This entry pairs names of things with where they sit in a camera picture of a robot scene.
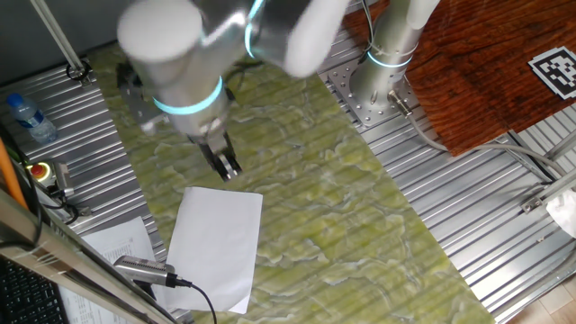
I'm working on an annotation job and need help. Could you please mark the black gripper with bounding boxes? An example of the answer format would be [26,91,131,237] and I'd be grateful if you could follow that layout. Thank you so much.
[193,130,244,183]

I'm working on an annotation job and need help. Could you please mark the green marble pattern mat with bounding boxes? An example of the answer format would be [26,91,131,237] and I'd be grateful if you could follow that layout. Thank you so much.
[87,42,496,324]

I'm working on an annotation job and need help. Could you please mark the printed white paper sheet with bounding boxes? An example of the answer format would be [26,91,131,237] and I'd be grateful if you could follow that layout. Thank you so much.
[58,215,168,324]

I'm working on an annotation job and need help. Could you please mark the red yellow emergency stop button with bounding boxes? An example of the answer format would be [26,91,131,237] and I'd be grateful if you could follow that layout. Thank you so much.
[24,159,76,199]

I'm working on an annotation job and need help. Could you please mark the clear plastic water bottle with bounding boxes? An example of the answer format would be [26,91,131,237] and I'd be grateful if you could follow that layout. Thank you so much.
[5,93,59,145]

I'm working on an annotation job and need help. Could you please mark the slanted aluminium pole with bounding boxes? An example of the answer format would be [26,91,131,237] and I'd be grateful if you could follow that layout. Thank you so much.
[29,0,94,87]

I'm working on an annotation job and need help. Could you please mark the orange tube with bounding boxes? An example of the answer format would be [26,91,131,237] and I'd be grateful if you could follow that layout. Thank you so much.
[0,137,29,211]

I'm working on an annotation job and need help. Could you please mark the black keyboard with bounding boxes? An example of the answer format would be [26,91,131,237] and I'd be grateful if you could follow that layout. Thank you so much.
[0,256,71,324]

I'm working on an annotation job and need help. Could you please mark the brown wooden board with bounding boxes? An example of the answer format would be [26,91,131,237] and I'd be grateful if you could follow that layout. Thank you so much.
[339,0,576,158]

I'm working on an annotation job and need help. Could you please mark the black white fiducial marker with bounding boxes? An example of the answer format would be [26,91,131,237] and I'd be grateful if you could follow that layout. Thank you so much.
[527,46,576,101]

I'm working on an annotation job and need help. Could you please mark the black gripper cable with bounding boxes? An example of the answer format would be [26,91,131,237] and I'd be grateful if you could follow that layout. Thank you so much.
[222,58,265,104]

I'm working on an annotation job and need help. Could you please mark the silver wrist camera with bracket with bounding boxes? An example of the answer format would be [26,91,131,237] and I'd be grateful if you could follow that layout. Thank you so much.
[115,62,170,134]

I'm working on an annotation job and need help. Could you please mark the black camera cable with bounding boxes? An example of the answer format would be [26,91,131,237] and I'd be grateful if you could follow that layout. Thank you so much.
[173,277,219,324]

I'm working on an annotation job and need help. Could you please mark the silver depth camera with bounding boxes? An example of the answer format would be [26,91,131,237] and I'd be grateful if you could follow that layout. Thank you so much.
[112,255,179,289]

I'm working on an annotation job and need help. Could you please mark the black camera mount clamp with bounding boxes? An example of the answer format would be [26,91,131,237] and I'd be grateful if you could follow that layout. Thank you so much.
[132,278,158,301]

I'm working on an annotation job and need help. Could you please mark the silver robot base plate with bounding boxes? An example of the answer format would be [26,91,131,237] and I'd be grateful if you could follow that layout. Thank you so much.
[327,60,427,129]

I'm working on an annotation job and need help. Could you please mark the black cable bundle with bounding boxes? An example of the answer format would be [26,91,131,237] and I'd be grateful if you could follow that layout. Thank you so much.
[0,161,94,253]

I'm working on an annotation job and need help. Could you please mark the aluminium frame beam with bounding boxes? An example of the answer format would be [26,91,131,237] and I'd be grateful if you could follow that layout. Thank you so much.
[0,188,181,324]

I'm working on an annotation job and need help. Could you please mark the grey robot power cable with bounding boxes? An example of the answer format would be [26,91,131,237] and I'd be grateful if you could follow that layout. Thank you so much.
[387,89,568,177]

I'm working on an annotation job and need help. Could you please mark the aluminium profile frame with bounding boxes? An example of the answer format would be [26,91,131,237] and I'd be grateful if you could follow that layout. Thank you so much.
[506,130,576,215]

